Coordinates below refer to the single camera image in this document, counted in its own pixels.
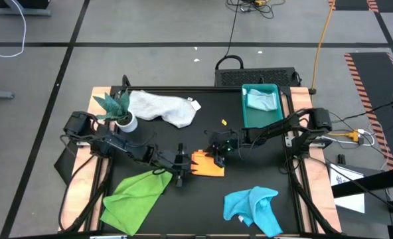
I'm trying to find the wooden side board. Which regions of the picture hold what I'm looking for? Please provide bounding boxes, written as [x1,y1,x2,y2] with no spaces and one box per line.
[289,86,343,233]
[58,86,113,232]

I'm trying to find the white cable bundle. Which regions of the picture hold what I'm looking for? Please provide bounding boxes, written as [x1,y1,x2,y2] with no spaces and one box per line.
[329,127,377,147]

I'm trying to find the pale blue microfiber towel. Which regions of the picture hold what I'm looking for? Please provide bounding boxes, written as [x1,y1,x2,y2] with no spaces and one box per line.
[246,88,279,112]

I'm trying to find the white printed sign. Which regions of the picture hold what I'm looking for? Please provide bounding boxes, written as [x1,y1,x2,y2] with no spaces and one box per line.
[329,163,366,214]

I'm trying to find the black frame beam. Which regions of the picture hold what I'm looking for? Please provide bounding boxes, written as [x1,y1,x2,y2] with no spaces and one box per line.
[331,165,393,199]

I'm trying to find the bright blue microfiber towel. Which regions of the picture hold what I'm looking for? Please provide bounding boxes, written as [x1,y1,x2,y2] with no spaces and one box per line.
[222,186,284,238]

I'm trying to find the grey waffle weave towel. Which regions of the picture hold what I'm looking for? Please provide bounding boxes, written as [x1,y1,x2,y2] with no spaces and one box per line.
[128,90,202,129]

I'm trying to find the white floor cable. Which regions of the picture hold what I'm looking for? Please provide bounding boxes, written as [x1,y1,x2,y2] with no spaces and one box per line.
[0,0,27,59]

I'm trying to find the yellow cable connector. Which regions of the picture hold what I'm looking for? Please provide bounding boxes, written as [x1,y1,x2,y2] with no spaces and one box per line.
[329,131,360,142]

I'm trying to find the black hazard striped mat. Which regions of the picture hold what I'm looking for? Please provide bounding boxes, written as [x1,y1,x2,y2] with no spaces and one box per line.
[328,0,380,13]
[344,52,393,170]

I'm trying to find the orange microfiber towel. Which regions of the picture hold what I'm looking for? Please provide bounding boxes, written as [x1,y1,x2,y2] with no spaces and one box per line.
[190,151,226,178]

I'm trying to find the yellow extension cable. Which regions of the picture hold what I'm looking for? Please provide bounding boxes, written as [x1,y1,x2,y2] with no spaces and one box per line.
[311,0,336,90]

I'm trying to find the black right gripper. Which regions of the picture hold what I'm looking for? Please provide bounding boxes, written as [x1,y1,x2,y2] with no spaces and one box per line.
[204,131,243,169]

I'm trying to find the black computer case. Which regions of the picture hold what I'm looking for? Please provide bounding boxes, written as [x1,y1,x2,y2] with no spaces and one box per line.
[214,66,303,88]

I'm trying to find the black cable bundle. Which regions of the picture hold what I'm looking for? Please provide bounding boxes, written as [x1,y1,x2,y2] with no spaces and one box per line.
[226,0,286,20]

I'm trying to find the black looped power cable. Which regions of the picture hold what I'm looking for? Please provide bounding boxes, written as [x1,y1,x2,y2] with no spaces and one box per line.
[215,0,245,70]

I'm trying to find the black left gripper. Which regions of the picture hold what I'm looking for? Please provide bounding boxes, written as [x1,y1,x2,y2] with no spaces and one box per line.
[155,143,198,187]

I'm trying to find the lime green microfiber towel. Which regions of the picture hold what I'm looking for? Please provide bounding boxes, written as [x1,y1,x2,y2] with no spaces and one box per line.
[100,169,173,236]

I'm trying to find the fake plant in white pot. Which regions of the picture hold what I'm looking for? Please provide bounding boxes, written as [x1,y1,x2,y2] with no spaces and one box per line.
[93,88,139,133]

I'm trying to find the black table frame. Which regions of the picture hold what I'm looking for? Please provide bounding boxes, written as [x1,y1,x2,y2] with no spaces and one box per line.
[57,85,343,239]

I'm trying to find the black flat sheet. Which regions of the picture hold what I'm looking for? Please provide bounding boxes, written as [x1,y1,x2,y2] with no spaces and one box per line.
[53,142,81,185]

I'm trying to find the teal plastic bin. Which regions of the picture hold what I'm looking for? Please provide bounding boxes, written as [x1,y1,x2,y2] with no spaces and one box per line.
[241,83,285,129]

